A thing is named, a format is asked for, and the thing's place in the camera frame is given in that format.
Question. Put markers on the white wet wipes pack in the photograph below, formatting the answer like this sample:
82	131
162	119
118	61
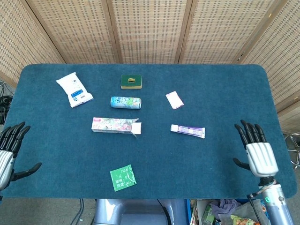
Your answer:
73	90

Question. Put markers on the chrome stool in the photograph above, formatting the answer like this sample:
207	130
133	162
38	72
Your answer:
294	147

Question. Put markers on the floral long box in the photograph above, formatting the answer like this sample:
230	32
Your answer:
112	125

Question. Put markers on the purple cloth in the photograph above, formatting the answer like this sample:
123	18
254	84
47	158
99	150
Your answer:
223	205

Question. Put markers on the green yellow sponge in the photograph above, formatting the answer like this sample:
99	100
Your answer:
131	81

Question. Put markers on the green tea sachet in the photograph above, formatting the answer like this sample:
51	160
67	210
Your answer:
123	178

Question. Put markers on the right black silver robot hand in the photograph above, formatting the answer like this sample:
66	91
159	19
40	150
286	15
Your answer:
261	157

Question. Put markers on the bamboo folding screen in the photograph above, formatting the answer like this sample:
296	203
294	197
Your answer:
150	30

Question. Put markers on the purple white toothpaste tube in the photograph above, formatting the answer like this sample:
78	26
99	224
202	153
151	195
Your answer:
187	130

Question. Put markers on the light blue beverage can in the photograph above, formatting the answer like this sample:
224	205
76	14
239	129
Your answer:
125	102

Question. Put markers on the colourful snack bag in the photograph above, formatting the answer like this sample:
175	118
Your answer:
242	220

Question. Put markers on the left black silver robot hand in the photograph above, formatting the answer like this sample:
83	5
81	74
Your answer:
5	157

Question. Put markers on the blue table mat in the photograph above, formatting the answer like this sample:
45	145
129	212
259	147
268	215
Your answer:
164	152

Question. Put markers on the silver robot torso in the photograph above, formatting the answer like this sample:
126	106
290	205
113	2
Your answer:
140	212

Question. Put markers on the small pink white packet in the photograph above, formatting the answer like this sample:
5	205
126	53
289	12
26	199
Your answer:
174	100

